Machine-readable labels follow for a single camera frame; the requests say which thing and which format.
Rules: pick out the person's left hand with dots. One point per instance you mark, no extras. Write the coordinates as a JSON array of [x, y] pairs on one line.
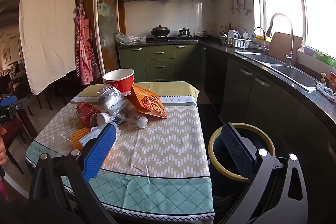
[[1, 146]]

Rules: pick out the gas stove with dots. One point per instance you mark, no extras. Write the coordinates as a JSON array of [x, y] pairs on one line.
[[170, 39]]

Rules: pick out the dark wooden chair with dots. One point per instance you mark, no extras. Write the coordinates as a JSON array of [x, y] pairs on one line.
[[26, 124]]

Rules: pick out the wooden cutting board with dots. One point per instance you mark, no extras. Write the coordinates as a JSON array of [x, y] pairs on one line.
[[278, 48]]

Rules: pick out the clear plastic cup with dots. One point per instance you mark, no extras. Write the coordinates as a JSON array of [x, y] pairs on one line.
[[63, 144]]

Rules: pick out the green plastic container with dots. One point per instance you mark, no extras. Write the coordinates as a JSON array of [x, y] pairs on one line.
[[325, 58]]

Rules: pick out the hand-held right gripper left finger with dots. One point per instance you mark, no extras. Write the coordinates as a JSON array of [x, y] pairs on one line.
[[101, 150]]

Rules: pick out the black wok with lid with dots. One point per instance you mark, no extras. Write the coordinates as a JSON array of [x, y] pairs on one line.
[[160, 30]]

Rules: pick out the kitchen window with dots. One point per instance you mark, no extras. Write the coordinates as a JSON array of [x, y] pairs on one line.
[[302, 3]]

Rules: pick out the patterned tablecloth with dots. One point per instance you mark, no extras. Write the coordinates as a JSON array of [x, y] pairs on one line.
[[162, 140]]

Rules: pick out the tall steel faucet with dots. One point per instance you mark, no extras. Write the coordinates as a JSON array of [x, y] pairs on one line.
[[290, 50]]

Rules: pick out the white hanging sheet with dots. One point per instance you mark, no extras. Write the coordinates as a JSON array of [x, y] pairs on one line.
[[47, 29]]

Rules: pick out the orange round brush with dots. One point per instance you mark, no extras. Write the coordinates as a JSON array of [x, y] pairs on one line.
[[77, 138]]

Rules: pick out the white dish rack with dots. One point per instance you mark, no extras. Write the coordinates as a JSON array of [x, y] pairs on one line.
[[236, 42]]

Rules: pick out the red paper cup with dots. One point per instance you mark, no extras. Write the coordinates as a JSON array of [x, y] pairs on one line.
[[123, 83]]

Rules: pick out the dark green base cabinets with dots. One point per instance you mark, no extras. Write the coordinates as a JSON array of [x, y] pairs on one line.
[[249, 92]]

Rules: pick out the green drawer cabinet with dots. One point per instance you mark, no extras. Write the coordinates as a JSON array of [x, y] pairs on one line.
[[157, 61]]

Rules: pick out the yellow pump bottle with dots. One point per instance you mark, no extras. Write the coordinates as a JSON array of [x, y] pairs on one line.
[[323, 77]]

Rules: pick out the red checked apron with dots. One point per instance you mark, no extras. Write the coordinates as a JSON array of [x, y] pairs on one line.
[[84, 50]]

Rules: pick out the glass sliding door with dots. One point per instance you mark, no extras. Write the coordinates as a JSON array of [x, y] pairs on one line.
[[107, 16]]

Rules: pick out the clear plastic bag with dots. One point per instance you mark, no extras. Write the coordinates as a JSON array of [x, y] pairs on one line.
[[130, 39]]

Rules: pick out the hanging kitchen utensils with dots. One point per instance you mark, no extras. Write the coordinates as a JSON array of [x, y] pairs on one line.
[[240, 5]]

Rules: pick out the crushed silver-label plastic bottle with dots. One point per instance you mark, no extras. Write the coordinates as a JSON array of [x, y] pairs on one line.
[[113, 100]]

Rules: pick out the small black pot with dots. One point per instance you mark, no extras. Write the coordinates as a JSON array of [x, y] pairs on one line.
[[185, 32]]

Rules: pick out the red soda can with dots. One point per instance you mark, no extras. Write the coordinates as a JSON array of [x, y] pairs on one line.
[[85, 111]]

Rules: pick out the black frying pan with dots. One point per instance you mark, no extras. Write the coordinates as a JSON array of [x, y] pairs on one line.
[[204, 35]]

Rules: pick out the dark kitchen countertop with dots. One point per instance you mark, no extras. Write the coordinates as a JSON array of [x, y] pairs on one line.
[[309, 98]]

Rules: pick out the small steel faucet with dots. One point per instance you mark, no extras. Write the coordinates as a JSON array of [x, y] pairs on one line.
[[263, 45]]

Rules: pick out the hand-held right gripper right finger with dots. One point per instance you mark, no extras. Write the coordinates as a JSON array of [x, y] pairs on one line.
[[236, 148]]

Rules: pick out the blue bin with yellow rim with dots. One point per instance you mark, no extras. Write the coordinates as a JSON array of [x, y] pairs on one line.
[[218, 158]]

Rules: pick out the orange snack bag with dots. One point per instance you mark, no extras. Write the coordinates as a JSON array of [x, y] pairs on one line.
[[149, 104]]

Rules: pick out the steel double sink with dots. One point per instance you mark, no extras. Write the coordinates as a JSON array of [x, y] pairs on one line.
[[296, 74]]

